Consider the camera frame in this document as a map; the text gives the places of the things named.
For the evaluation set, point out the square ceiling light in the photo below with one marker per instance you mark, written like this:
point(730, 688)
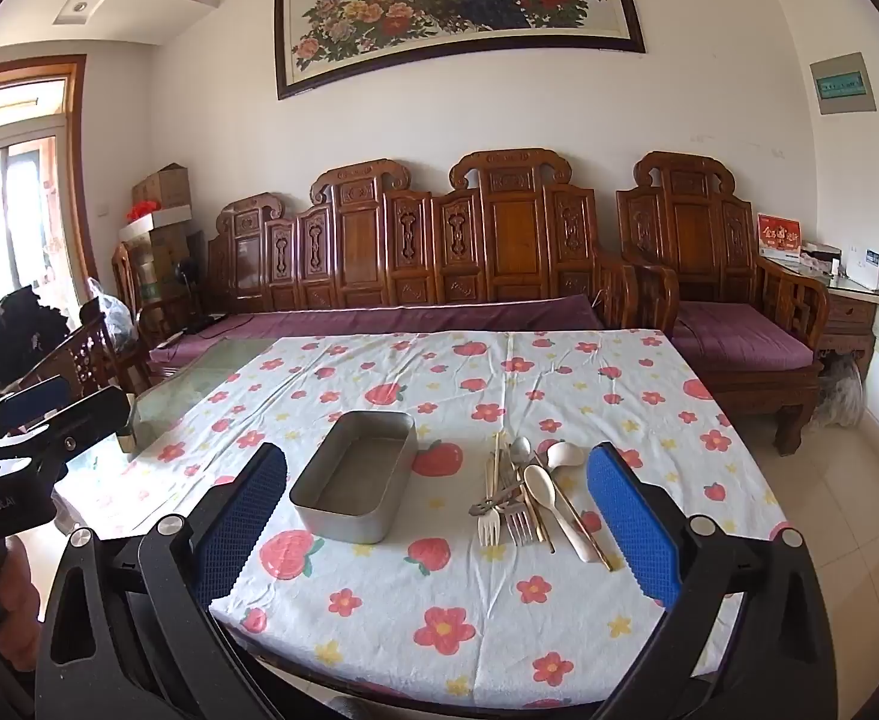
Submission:
point(77, 10)

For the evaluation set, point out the white plastic fork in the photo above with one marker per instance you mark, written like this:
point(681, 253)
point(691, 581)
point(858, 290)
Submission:
point(489, 529)

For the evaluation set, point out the metal fork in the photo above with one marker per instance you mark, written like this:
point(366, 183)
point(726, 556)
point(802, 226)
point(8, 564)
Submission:
point(518, 526)

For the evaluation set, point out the brown chopstick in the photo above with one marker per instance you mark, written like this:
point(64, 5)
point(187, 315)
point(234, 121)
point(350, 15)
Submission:
point(585, 540)
point(540, 529)

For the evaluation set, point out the wooden side table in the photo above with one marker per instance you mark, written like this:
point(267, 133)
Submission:
point(848, 330)

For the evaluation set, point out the black bag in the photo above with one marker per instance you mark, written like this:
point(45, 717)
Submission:
point(19, 330)

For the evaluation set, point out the tissue box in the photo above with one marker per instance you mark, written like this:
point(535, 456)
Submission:
point(820, 256)

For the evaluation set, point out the purple armchair cushion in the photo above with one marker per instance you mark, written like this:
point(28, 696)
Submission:
point(739, 337)

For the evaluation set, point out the carved wooden sofa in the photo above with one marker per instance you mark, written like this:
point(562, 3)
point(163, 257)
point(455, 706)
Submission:
point(514, 240)

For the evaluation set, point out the plastic bag on chair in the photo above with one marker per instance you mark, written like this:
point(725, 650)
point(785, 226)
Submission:
point(115, 315)

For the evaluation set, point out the carved wooden armchair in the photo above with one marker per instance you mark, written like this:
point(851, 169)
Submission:
point(698, 232)

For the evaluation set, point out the grey wall box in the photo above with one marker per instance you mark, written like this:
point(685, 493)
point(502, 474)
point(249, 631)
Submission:
point(843, 84)

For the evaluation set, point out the large cardboard box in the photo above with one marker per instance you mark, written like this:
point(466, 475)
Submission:
point(156, 266)

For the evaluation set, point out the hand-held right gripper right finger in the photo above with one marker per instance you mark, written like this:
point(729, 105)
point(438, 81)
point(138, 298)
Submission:
point(627, 525)

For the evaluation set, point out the wooden dining chair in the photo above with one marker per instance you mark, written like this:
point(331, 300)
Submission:
point(87, 360)

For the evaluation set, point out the wooden balcony door frame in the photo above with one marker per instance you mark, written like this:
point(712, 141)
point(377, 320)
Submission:
point(75, 165)

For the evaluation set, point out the brown cardboard box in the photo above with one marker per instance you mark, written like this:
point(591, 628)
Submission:
point(162, 186)

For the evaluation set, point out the light wooden chopstick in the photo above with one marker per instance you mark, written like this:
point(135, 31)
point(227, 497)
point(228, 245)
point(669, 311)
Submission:
point(500, 457)
point(494, 457)

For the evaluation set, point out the person's left hand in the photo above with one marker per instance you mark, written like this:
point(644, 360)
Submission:
point(23, 577)

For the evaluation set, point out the framed peacock painting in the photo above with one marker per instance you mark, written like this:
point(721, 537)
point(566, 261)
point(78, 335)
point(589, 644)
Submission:
point(447, 0)

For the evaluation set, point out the white box with red flowers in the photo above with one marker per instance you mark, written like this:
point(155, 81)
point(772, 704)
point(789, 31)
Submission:
point(156, 223)

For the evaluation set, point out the floral strawberry tablecloth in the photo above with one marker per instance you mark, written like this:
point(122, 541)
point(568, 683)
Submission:
point(424, 615)

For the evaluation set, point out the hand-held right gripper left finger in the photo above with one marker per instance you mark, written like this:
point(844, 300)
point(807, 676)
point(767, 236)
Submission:
point(244, 521)

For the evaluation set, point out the small black fan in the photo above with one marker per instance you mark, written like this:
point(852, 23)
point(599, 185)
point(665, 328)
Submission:
point(186, 274)

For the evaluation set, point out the rectangular metal tray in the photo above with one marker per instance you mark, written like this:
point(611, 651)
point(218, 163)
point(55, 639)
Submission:
point(349, 480)

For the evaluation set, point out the purple sofa cushion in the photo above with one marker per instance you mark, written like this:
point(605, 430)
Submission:
point(409, 319)

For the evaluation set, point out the white soup spoon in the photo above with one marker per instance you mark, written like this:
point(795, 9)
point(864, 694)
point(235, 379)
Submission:
point(567, 454)

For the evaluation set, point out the clear plastic bag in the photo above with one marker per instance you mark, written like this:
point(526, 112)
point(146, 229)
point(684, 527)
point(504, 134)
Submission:
point(843, 394)

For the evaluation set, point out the small metal spoon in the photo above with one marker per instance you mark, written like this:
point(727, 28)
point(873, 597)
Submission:
point(520, 447)

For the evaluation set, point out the red card stand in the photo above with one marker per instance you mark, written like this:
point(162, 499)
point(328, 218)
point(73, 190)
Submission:
point(778, 236)

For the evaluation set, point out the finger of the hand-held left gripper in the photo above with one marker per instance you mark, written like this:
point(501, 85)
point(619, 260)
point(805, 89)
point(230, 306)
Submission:
point(34, 399)
point(87, 420)

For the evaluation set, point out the white router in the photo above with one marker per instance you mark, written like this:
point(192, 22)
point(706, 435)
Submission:
point(863, 268)

